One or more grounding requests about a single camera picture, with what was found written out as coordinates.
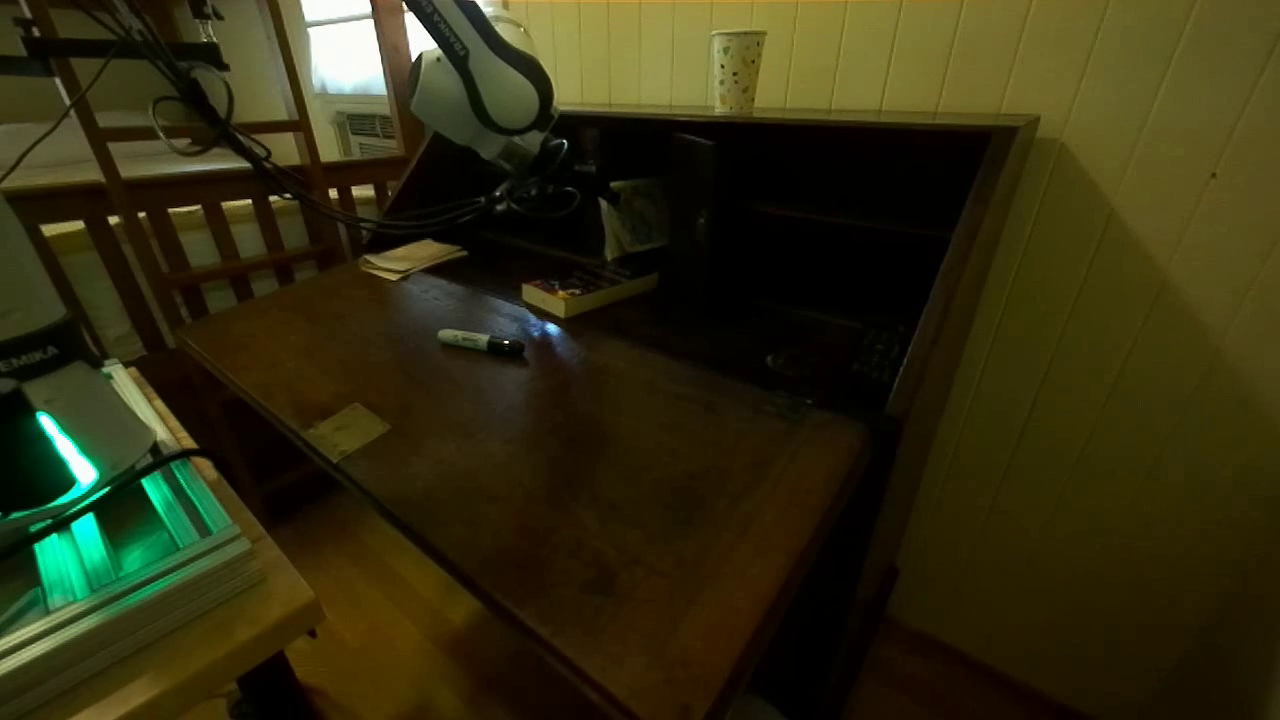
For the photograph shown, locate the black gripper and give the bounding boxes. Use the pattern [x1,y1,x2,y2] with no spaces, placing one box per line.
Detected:
[502,132,606,230]

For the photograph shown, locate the grey marker with black cap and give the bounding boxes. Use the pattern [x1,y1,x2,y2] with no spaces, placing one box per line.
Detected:
[430,323,531,365]

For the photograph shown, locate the white window air conditioner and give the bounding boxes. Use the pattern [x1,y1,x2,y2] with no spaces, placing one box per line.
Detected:
[333,108,406,162]

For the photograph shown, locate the dotted white paper cup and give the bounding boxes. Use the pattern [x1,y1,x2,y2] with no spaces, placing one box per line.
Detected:
[709,27,771,116]

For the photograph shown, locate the tan sticky note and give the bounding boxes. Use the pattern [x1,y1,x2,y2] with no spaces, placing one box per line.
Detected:
[303,398,394,465]

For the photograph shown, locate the dark wooden secretary desk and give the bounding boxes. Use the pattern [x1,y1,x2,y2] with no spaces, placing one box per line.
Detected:
[175,100,1045,720]

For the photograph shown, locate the wooden chair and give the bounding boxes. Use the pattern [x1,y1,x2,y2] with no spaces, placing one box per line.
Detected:
[0,151,412,366]

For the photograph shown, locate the small light wooden table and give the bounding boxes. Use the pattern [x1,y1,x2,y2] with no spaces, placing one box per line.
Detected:
[0,365,328,720]

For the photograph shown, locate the black box device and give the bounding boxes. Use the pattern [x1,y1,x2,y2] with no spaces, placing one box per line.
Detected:
[0,312,105,407]

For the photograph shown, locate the control box with green light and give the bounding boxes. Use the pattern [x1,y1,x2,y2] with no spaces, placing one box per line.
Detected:
[0,355,262,687]

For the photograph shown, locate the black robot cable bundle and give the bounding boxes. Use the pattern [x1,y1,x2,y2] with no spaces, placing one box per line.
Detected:
[52,0,534,247]

